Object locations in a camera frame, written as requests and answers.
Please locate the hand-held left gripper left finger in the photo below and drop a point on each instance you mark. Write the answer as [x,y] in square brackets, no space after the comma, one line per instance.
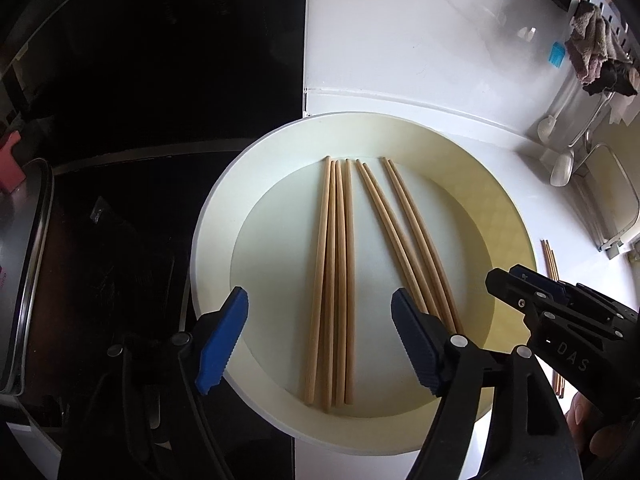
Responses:
[220,345]

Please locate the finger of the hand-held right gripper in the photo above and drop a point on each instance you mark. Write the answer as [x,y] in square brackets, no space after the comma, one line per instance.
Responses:
[510,290]
[545,285]

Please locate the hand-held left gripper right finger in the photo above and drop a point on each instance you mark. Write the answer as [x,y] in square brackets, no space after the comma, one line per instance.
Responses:
[420,345]

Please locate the bundle of wooden chopsticks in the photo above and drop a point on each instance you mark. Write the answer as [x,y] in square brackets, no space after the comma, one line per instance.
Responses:
[550,260]

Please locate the group of chopsticks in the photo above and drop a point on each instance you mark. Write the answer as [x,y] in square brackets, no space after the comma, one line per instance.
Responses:
[425,241]

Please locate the cream round basin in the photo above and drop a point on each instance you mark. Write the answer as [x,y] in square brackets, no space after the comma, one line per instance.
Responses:
[450,185]

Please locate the person's right hand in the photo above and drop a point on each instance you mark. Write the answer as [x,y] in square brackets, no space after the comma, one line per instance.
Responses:
[580,412]

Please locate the white plastic spoon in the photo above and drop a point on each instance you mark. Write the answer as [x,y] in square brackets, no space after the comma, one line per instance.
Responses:
[546,129]

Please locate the white cloth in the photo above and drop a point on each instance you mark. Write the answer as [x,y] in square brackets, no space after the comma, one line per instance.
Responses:
[625,110]

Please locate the mauve towel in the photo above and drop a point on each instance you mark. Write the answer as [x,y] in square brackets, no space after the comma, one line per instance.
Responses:
[597,62]

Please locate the small blue plastic holder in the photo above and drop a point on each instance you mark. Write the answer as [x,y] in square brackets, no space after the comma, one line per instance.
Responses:
[558,55]

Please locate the black glass cooktop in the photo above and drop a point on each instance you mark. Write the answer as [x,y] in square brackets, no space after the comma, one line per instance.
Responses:
[150,110]

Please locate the beige cloth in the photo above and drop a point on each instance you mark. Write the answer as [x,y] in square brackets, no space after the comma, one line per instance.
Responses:
[587,22]

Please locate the red plastic object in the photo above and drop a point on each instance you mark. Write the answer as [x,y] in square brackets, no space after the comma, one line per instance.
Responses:
[10,165]

